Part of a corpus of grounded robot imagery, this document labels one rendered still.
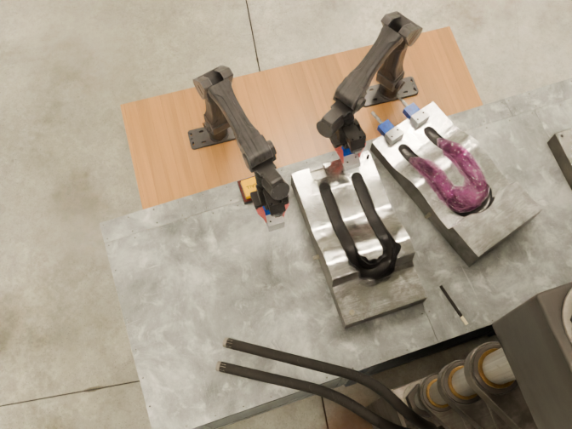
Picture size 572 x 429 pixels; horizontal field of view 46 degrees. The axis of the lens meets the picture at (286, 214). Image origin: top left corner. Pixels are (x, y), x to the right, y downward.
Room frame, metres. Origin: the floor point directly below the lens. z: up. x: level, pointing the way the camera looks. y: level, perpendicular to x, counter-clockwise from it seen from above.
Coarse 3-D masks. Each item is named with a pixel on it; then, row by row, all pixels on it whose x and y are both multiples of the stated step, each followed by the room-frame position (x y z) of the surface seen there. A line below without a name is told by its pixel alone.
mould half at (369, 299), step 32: (352, 192) 0.78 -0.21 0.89; (384, 192) 0.78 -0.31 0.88; (320, 224) 0.68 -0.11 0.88; (352, 224) 0.68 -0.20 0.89; (384, 224) 0.67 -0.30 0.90; (320, 256) 0.58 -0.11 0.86; (352, 288) 0.49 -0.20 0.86; (384, 288) 0.49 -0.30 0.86; (416, 288) 0.49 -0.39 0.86; (352, 320) 0.39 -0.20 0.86
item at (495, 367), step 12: (492, 360) 0.17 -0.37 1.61; (504, 360) 0.16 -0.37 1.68; (456, 372) 0.18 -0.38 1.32; (492, 372) 0.15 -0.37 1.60; (504, 372) 0.14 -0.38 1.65; (432, 384) 0.18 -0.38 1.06; (456, 384) 0.15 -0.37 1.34; (408, 396) 0.17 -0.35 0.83; (432, 396) 0.15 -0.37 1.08; (420, 408) 0.14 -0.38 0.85
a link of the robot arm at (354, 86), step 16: (384, 16) 1.16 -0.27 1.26; (400, 16) 1.19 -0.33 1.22; (384, 32) 1.12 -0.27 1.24; (400, 32) 1.11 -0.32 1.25; (416, 32) 1.15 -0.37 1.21; (384, 48) 1.08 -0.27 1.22; (368, 64) 1.05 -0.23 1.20; (352, 80) 1.01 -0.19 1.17; (368, 80) 1.01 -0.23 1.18; (336, 96) 0.98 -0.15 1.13; (352, 96) 0.97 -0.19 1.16
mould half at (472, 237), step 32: (416, 128) 1.02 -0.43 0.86; (448, 128) 1.02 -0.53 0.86; (384, 160) 0.92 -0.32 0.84; (448, 160) 0.89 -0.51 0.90; (480, 160) 0.89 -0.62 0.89; (416, 192) 0.79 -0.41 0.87; (512, 192) 0.77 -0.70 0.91; (448, 224) 0.68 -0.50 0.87; (480, 224) 0.67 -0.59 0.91; (512, 224) 0.67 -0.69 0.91; (480, 256) 0.58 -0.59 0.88
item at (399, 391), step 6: (408, 384) 0.21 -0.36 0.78; (396, 390) 0.19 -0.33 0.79; (402, 390) 0.19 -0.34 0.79; (402, 396) 0.18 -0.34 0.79; (402, 420) 0.11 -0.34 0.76; (408, 420) 0.11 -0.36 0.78; (432, 420) 0.11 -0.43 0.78; (408, 426) 0.09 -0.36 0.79; (414, 426) 0.09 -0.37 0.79; (438, 426) 0.09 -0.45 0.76
